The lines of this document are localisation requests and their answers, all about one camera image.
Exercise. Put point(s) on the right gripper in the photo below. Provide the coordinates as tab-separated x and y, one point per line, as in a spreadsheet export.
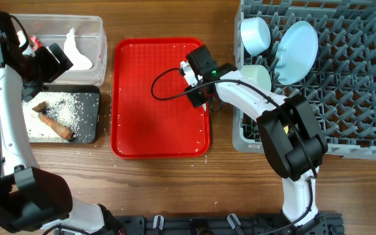
195	100

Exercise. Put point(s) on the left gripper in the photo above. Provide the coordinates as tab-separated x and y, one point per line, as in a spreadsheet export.
54	68

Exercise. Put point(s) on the red snack wrapper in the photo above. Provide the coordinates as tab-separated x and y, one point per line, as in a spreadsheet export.
35	43

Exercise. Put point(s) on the white napkin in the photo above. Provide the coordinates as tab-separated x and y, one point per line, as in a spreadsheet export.
79	61

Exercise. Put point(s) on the brown food scrap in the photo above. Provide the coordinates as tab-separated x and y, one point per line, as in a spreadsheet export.
41	108

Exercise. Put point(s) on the pile of white rice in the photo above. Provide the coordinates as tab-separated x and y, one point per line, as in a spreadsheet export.
67	111

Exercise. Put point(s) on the green bowl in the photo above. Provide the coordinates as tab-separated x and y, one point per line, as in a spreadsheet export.
257	74

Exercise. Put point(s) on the orange carrot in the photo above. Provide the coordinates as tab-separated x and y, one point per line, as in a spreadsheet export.
61	130

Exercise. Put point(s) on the small light blue bowl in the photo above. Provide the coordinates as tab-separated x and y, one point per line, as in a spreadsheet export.
255	35

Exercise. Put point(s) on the large light blue plate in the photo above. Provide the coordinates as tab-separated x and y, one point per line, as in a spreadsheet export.
296	52

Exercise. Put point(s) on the yellow plastic cup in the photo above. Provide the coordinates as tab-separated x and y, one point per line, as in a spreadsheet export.
286	129

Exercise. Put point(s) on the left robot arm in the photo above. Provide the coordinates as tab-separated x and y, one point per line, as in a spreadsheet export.
31	198

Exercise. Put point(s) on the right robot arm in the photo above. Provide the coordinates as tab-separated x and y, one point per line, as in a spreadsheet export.
291	137

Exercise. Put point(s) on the black waste tray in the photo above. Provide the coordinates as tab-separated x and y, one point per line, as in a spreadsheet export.
83	114

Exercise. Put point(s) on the clear plastic waste bin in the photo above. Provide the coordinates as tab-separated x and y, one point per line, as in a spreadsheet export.
90	39

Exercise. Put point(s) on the grey dishwasher rack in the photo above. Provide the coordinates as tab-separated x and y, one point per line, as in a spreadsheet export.
341	85

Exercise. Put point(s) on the red serving tray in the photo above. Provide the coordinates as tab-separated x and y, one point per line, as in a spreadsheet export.
143	127

